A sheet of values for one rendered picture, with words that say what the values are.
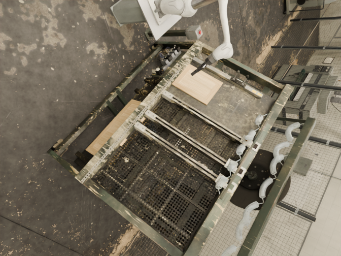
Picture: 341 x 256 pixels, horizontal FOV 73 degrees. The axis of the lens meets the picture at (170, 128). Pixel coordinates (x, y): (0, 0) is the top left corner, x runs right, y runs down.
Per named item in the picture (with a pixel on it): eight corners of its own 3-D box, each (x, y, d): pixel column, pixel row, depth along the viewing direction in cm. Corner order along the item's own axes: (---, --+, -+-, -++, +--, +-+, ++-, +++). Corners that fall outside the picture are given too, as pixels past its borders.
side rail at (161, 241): (92, 180, 231) (89, 178, 221) (183, 252, 206) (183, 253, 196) (87, 187, 228) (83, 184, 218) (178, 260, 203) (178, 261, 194)
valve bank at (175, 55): (169, 41, 295) (182, 41, 280) (173, 51, 305) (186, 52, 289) (144, 66, 278) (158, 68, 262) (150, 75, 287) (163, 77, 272)
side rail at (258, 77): (203, 50, 306) (205, 43, 296) (280, 91, 281) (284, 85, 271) (201, 52, 304) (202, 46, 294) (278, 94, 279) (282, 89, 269)
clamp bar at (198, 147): (149, 111, 258) (147, 99, 237) (243, 171, 232) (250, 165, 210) (143, 117, 255) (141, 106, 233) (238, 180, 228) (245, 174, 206)
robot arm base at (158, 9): (150, 2, 238) (154, 2, 235) (165, -6, 247) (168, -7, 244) (157, 20, 249) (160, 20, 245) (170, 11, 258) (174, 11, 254)
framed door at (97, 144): (132, 100, 317) (131, 99, 316) (160, 107, 281) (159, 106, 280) (86, 150, 285) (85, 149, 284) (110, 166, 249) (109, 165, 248)
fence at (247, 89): (194, 58, 291) (194, 56, 288) (262, 96, 270) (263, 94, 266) (192, 61, 290) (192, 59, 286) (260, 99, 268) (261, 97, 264)
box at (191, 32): (189, 25, 289) (200, 25, 277) (192, 34, 297) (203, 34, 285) (183, 31, 284) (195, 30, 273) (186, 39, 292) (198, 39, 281)
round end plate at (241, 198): (237, 139, 309) (302, 159, 257) (238, 141, 313) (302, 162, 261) (206, 188, 281) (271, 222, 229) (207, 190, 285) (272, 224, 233)
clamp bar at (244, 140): (165, 92, 270) (165, 79, 248) (257, 148, 243) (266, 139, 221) (160, 97, 266) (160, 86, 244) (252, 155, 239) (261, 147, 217)
